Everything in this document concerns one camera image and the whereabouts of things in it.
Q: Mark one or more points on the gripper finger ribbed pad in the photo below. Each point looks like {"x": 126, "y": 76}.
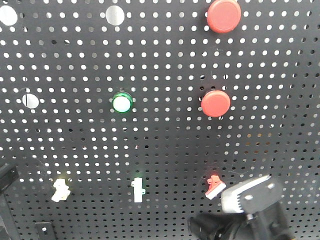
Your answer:
{"x": 230, "y": 198}

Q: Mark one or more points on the white green rotary switch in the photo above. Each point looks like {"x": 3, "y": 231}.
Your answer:
{"x": 138, "y": 190}

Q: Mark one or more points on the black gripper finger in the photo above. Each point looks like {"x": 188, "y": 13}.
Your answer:
{"x": 8, "y": 174}

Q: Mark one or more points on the red mushroom button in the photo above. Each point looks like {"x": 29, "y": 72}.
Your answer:
{"x": 223, "y": 16}
{"x": 215, "y": 103}

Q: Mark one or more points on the upper red mushroom button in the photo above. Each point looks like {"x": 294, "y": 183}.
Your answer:
{"x": 223, "y": 16}

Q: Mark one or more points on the green illuminated push button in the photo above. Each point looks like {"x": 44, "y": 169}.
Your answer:
{"x": 122, "y": 102}

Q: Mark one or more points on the yellow rotary switch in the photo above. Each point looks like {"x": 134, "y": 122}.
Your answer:
{"x": 61, "y": 190}

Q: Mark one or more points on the left black table clamp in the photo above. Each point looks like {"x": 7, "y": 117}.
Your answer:
{"x": 45, "y": 231}

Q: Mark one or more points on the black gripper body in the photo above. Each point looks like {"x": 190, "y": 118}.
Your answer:
{"x": 263, "y": 217}

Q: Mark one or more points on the lower red mushroom button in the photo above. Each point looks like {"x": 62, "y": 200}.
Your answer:
{"x": 215, "y": 103}

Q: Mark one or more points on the black perforated pegboard panel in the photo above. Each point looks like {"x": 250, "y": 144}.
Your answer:
{"x": 61, "y": 63}

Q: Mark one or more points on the red rotary switch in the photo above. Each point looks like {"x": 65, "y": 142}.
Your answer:
{"x": 215, "y": 186}

